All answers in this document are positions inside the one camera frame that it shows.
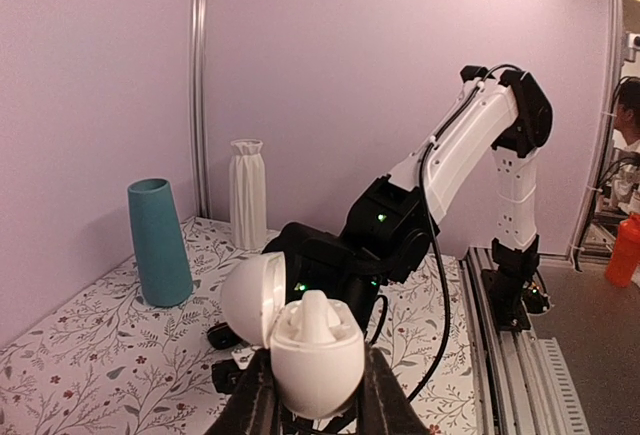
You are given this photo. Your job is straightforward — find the white ribbed vase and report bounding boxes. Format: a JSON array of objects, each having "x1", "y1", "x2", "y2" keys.
[{"x1": 229, "y1": 139, "x2": 267, "y2": 250}]

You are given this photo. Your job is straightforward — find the right aluminium post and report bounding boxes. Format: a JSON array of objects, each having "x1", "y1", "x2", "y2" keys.
[{"x1": 189, "y1": 0, "x2": 211, "y2": 218}]

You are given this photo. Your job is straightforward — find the floral table mat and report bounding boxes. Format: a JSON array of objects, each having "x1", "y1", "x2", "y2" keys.
[{"x1": 1, "y1": 218, "x2": 478, "y2": 434}]

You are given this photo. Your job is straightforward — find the aluminium front rail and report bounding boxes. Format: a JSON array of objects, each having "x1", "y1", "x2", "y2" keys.
[{"x1": 460, "y1": 247, "x2": 590, "y2": 434}]

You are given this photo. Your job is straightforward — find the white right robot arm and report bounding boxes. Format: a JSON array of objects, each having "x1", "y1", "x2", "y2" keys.
[{"x1": 267, "y1": 64, "x2": 553, "y2": 332}]

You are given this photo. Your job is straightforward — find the orange shaker bottle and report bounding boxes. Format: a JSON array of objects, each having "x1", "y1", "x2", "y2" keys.
[{"x1": 605, "y1": 212, "x2": 639, "y2": 288}]

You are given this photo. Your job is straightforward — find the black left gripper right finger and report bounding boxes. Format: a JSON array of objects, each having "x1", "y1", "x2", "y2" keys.
[{"x1": 357, "y1": 344, "x2": 430, "y2": 435}]

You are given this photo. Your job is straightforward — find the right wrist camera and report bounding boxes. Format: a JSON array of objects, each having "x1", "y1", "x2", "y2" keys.
[{"x1": 211, "y1": 359, "x2": 249, "y2": 395}]

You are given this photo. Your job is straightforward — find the small black round object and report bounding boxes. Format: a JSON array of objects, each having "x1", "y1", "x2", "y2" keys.
[{"x1": 206, "y1": 322, "x2": 243, "y2": 350}]

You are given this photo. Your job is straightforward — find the white earbuds charging case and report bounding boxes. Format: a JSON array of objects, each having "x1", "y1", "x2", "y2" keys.
[{"x1": 220, "y1": 252, "x2": 365, "y2": 419}]

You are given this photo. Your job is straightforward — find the white earbud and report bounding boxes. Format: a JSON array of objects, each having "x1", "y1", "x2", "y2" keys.
[{"x1": 294, "y1": 290, "x2": 340, "y2": 345}]

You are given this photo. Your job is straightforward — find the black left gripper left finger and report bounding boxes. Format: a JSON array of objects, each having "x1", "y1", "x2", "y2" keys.
[{"x1": 205, "y1": 349, "x2": 280, "y2": 435}]

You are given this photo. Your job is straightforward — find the teal vase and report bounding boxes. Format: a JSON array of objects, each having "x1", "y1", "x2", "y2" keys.
[{"x1": 127, "y1": 178, "x2": 193, "y2": 308}]

